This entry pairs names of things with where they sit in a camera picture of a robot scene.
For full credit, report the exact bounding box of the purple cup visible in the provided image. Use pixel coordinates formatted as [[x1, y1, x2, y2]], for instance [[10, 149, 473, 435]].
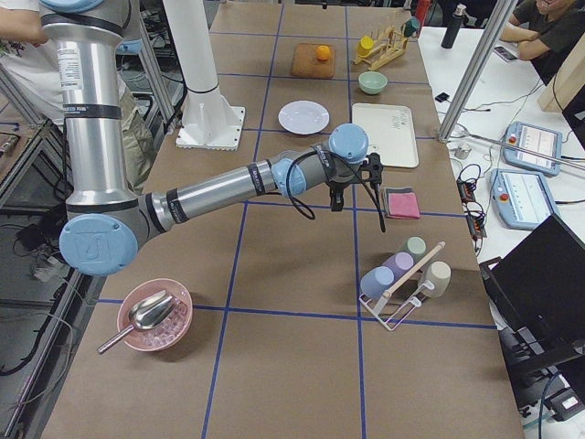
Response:
[[382, 252, 414, 280]]

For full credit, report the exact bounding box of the wooden peg drying rack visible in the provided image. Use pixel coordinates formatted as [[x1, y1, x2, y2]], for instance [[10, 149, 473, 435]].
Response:
[[352, 16, 412, 71]]

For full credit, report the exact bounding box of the metal scoop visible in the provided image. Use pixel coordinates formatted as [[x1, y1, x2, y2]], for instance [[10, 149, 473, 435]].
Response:
[[97, 290, 176, 355]]

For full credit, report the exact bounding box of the dark green mug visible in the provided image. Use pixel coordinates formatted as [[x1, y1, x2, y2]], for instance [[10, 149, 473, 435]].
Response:
[[401, 16, 421, 38]]

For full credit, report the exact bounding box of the orange fruit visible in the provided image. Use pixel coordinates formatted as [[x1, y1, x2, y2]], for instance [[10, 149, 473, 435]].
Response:
[[314, 45, 331, 62]]

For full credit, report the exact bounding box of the green cup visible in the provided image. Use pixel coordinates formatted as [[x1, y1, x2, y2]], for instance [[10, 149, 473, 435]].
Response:
[[396, 236, 427, 266]]

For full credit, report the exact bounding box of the blue cup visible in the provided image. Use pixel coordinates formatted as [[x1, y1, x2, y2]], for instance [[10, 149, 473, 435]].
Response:
[[360, 265, 395, 300]]

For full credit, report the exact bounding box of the white wire cup rack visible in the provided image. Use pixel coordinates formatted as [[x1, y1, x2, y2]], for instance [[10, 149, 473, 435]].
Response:
[[358, 241, 445, 331]]

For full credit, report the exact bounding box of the seated person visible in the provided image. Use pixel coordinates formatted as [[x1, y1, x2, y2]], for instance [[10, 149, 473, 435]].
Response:
[[499, 0, 584, 84]]

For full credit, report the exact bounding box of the pink cloth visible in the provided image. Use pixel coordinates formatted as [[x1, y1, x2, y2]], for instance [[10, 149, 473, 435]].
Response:
[[387, 192, 420, 220]]

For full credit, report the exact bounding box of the smartphone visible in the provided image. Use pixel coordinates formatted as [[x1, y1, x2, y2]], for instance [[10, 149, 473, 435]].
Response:
[[493, 46, 517, 62]]

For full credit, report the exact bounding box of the white round plate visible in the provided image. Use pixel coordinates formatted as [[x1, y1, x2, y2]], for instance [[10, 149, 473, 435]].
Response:
[[278, 101, 330, 135]]

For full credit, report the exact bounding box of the grey cloth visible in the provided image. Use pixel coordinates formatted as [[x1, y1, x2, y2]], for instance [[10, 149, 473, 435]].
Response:
[[383, 187, 414, 218]]

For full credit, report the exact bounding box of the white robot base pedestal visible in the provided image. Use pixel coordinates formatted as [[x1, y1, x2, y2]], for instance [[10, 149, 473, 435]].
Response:
[[164, 0, 246, 151]]

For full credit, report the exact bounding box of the black camera cable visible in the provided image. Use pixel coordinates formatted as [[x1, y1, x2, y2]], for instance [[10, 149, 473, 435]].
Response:
[[279, 155, 386, 233]]

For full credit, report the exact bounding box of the black laptop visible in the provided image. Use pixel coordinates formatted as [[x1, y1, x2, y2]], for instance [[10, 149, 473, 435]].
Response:
[[482, 214, 584, 387]]

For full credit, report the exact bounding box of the standing person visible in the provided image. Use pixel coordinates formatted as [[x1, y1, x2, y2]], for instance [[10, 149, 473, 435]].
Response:
[[0, 0, 156, 193]]

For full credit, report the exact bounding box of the beige cup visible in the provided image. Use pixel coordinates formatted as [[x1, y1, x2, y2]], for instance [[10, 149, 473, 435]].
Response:
[[421, 261, 452, 298]]

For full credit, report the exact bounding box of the cream bear tray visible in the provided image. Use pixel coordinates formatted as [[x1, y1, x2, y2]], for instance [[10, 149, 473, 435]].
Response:
[[352, 102, 419, 168]]

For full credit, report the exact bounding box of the wooden cutting board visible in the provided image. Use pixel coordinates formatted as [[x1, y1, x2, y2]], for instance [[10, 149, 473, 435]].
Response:
[[290, 43, 335, 79]]

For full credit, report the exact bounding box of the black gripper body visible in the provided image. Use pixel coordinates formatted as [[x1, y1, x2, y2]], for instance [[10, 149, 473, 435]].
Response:
[[325, 166, 355, 198]]

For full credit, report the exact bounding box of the yellow mug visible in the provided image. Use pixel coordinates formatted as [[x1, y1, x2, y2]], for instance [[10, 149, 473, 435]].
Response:
[[356, 35, 374, 58]]

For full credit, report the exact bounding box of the green bowl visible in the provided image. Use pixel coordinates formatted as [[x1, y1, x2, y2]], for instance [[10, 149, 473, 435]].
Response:
[[357, 71, 388, 95]]

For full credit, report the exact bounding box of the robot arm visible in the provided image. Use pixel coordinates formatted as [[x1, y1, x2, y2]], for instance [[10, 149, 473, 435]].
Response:
[[39, 1, 378, 276]]

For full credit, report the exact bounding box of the teach pendant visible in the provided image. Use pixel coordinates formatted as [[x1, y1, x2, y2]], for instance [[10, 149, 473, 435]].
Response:
[[504, 122, 563, 177], [490, 168, 559, 230]]

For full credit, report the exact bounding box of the pink bowl with ice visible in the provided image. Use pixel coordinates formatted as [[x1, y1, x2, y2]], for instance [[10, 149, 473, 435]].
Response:
[[117, 278, 193, 352]]

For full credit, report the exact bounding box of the aluminium frame post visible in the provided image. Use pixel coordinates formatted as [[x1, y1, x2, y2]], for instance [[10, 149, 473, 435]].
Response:
[[438, 0, 516, 143]]

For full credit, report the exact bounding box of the teach pendant lower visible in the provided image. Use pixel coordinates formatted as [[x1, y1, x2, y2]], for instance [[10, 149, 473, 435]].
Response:
[[490, 168, 559, 230]]

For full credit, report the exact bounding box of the black water bottle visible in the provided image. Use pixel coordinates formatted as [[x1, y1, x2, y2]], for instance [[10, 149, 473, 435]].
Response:
[[441, 4, 466, 49]]

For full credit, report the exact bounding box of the teach pendant upper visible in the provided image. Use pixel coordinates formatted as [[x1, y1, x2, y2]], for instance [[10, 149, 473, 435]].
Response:
[[504, 122, 563, 177]]

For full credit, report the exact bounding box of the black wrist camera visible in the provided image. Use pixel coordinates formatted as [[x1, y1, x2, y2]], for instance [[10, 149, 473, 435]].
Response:
[[358, 153, 384, 186]]

